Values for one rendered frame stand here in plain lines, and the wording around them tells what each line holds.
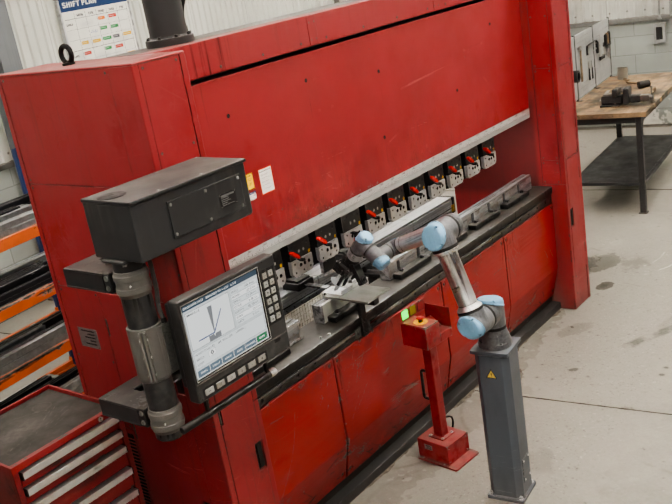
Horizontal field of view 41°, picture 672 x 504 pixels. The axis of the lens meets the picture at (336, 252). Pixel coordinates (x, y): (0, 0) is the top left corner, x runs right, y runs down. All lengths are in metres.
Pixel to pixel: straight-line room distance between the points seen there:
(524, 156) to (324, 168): 2.17
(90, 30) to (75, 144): 5.52
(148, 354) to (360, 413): 1.75
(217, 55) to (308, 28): 0.58
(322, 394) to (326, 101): 1.36
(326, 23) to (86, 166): 1.36
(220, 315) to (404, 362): 1.91
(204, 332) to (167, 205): 0.43
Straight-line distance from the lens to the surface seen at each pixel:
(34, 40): 8.61
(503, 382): 4.07
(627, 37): 11.23
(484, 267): 5.30
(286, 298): 4.46
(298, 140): 4.06
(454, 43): 5.17
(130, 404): 3.16
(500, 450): 4.27
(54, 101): 3.57
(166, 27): 3.66
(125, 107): 3.23
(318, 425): 4.20
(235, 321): 3.00
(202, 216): 2.88
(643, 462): 4.66
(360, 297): 4.20
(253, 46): 3.85
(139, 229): 2.73
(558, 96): 5.86
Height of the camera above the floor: 2.53
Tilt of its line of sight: 18 degrees down
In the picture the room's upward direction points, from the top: 10 degrees counter-clockwise
